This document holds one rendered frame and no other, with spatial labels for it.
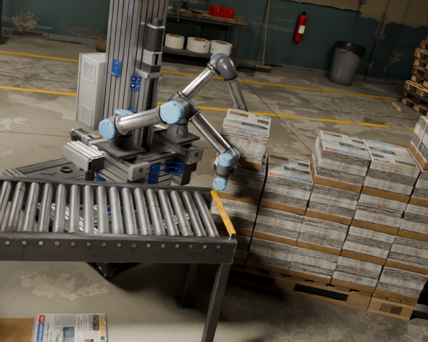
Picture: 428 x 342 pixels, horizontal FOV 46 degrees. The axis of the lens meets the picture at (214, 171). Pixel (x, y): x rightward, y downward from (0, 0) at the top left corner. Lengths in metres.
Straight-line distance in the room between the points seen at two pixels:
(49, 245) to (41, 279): 1.06
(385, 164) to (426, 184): 0.28
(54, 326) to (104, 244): 0.85
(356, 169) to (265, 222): 0.65
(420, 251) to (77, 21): 7.32
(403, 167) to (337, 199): 0.43
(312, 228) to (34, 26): 7.12
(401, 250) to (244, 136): 1.24
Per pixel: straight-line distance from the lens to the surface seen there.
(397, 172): 3.14
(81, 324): 2.98
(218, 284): 2.48
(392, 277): 3.51
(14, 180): 2.68
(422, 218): 3.31
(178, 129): 3.36
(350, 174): 3.09
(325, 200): 3.16
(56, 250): 2.26
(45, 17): 9.36
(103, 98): 3.37
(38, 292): 3.21
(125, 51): 3.16
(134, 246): 2.26
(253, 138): 2.98
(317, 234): 3.26
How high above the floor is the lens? 2.04
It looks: 24 degrees down
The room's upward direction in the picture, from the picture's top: 11 degrees clockwise
